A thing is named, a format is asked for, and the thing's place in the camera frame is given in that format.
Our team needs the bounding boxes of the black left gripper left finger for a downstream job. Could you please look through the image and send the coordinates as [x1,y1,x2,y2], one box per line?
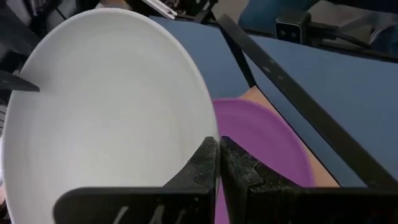
[52,136,219,224]

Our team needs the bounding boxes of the silver aluminium rail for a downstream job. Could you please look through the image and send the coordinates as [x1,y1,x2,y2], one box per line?
[141,0,178,20]

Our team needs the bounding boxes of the black table frame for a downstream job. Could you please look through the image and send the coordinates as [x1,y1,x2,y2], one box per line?
[186,12,398,63]

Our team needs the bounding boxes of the wooden dish rack tray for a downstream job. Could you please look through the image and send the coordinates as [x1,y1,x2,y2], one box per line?
[214,14,398,190]

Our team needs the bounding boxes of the purple round plate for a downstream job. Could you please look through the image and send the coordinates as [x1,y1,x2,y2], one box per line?
[212,98,315,224]

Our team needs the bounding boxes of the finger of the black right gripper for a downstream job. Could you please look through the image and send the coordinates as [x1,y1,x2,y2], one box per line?
[0,70,40,93]

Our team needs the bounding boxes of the white round plate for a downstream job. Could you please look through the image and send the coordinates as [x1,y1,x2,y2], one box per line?
[1,7,220,224]

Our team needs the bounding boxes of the black camera cable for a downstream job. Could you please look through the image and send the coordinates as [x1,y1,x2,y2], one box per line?
[309,21,374,50]

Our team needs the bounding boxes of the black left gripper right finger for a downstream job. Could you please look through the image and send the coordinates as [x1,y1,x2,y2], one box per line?
[220,136,398,224]

